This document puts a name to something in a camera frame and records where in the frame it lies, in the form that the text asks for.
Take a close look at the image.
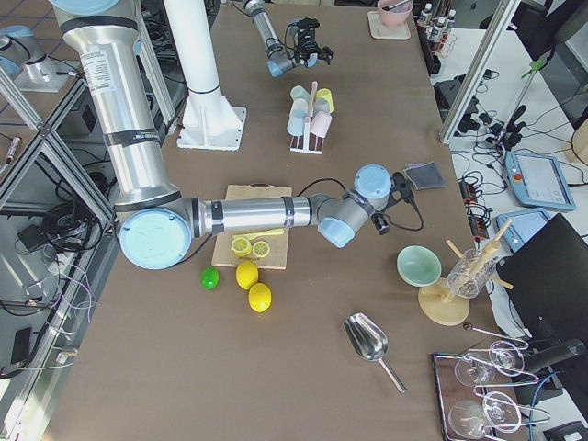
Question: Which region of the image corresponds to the wooden mug tree stand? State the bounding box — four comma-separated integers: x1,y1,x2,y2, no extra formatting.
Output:
418,220,514,326

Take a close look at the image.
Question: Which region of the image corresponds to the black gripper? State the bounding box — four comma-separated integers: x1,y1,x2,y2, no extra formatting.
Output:
371,172,414,235
293,28,334,68

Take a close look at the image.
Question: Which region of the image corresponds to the white cup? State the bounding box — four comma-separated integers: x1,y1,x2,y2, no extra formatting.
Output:
290,97,308,116

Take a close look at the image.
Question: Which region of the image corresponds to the pink cup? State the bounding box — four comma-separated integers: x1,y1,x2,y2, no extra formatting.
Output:
310,111,333,139

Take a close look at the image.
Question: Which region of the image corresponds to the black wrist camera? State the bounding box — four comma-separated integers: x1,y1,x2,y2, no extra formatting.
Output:
288,17,320,31

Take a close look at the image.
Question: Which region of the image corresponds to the glass mug on stand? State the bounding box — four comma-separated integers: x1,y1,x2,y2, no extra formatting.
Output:
447,249,495,299

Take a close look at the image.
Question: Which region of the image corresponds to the cream serving tray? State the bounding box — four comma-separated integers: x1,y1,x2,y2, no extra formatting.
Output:
367,11,411,40

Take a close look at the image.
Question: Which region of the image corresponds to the lemon half lower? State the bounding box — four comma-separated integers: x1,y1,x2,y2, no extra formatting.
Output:
252,240,271,259

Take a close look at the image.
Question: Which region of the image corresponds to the whole lemon near board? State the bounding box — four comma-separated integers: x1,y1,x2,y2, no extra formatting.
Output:
235,261,259,290

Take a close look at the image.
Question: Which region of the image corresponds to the green cup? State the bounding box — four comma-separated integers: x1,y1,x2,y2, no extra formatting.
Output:
289,85,310,102

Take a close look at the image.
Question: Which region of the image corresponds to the green lime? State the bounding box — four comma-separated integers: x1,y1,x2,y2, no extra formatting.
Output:
200,266,220,290

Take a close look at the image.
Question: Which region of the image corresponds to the white wire cup rack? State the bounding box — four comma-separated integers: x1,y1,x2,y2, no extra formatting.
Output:
289,81,327,154

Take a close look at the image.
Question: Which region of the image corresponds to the blue teach pendant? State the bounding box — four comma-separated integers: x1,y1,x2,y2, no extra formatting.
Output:
495,208,552,253
504,152,576,211

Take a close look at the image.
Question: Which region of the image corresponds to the yellow cup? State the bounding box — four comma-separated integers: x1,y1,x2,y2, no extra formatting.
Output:
314,88,334,114

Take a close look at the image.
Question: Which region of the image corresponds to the black tray with wine glasses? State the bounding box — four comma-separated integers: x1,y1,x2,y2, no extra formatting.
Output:
432,340,550,440

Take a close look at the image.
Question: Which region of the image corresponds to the pink bowl with ice cubes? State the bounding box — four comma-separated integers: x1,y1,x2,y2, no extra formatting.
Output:
377,0,413,27

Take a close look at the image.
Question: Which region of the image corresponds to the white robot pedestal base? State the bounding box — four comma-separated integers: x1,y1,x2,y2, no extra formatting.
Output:
164,0,246,152

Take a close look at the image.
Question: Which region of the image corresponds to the metal scoop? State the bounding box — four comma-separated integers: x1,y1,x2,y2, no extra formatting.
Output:
344,312,407,393

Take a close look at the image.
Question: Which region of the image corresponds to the lemon half upper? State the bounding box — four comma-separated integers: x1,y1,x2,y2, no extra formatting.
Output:
231,236,253,257

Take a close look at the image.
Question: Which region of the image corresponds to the bamboo cutting board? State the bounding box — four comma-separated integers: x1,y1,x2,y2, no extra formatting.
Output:
211,185,292,270

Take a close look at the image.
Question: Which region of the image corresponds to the light blue cup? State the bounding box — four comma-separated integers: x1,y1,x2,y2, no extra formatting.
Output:
287,108,306,137

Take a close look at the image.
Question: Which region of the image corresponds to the grey cloth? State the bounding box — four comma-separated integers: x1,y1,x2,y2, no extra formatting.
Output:
403,161,446,190

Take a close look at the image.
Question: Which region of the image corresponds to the whole lemon far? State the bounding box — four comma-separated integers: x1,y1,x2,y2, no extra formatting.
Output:
248,282,272,312

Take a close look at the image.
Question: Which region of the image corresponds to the grey cup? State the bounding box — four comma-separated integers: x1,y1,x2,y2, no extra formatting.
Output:
313,98,331,116

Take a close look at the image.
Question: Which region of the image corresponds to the green bowl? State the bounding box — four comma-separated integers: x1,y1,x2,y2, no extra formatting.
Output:
397,245,442,288

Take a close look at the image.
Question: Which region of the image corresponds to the lemon half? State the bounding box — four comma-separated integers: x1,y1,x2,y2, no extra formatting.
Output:
252,240,271,259
231,236,253,257

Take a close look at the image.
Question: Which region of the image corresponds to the yellow plastic knife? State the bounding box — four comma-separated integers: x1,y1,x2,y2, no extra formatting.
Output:
232,228,285,241

